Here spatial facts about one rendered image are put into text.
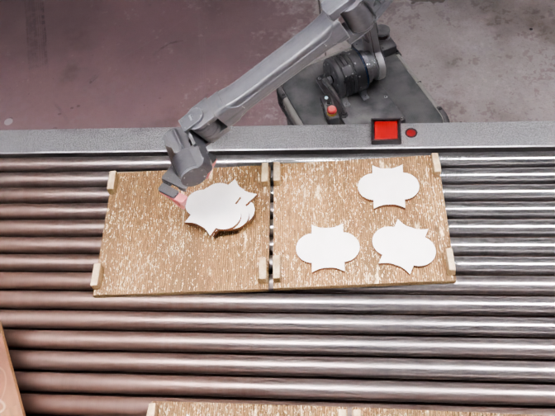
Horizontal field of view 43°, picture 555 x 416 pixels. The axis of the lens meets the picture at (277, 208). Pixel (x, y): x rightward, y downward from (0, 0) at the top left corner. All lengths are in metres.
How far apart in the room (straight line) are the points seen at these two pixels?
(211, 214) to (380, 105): 1.27
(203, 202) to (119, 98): 1.72
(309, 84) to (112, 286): 1.49
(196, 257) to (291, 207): 0.26
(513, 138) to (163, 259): 0.93
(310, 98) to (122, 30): 1.22
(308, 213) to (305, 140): 0.24
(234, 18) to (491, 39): 1.23
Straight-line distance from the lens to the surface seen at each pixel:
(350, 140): 1.84
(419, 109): 2.80
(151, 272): 1.67
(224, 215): 1.66
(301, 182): 1.74
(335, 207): 1.70
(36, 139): 2.05
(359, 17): 1.42
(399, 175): 1.74
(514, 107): 3.18
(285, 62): 1.42
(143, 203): 1.78
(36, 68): 3.66
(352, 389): 1.52
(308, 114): 2.79
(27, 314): 1.75
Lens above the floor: 2.36
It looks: 57 degrees down
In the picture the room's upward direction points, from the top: 10 degrees counter-clockwise
